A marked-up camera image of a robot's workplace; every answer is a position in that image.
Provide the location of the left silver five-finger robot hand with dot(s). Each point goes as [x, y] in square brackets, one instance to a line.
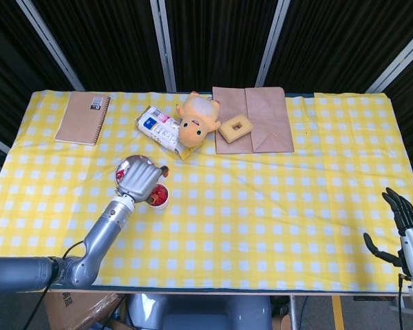
[139, 180]

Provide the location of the red candy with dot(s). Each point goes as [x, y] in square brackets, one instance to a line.
[161, 194]
[155, 201]
[123, 170]
[119, 178]

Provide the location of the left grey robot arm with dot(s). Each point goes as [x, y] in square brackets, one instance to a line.
[106, 227]

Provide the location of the round steel plate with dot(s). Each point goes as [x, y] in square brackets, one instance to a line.
[137, 159]

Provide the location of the white paper cup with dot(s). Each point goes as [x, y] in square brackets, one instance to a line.
[161, 206]

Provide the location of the yellow hang tag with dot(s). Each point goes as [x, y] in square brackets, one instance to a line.
[186, 153]

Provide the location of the white plastic-wrapped package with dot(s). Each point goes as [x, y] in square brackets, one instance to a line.
[155, 125]

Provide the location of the orange plush doll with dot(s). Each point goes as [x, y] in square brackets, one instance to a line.
[192, 130]

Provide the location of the kraft spiral notebook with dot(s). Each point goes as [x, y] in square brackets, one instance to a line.
[79, 120]

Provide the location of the yellow floor tape strip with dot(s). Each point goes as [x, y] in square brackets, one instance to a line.
[338, 313]

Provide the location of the yellow sponge with hole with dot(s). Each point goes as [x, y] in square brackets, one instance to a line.
[227, 132]

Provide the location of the yellow white checkered tablecloth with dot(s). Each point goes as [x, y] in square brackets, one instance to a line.
[244, 213]

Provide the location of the brown paper bag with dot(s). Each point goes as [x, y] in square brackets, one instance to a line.
[227, 103]

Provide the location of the grey metal table leg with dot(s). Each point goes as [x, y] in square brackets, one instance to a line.
[292, 313]

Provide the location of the brown cardboard box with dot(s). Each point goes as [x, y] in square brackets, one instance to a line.
[89, 309]

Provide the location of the black pleated curtain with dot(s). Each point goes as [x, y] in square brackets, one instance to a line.
[7, 68]
[330, 41]
[106, 41]
[217, 41]

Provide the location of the brown paper bag triangular fold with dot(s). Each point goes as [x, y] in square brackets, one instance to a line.
[268, 113]

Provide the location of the grey robot torso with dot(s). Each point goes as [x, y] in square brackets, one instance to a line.
[199, 313]

